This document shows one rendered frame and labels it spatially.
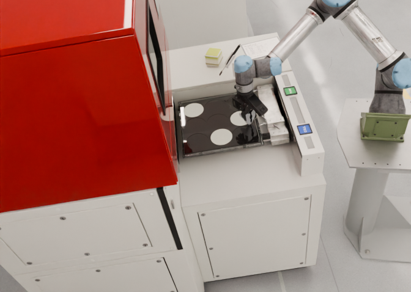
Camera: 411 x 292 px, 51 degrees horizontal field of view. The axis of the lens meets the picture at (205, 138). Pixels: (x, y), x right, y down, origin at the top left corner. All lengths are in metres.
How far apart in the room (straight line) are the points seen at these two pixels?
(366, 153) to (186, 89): 0.90
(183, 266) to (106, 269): 0.32
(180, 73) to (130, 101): 1.13
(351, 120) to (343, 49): 1.90
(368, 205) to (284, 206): 0.64
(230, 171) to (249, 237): 0.37
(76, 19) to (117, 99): 0.22
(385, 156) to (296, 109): 0.44
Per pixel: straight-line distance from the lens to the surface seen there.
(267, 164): 1.94
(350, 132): 2.10
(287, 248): 2.28
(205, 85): 2.16
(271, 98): 2.16
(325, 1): 1.84
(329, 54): 3.93
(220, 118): 2.05
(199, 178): 1.92
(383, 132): 2.05
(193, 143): 1.96
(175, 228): 1.61
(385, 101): 1.99
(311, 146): 1.83
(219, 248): 2.17
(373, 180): 2.28
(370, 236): 2.73
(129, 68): 1.07
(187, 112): 2.11
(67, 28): 1.08
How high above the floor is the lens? 2.32
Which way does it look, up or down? 46 degrees down
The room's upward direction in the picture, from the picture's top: 11 degrees counter-clockwise
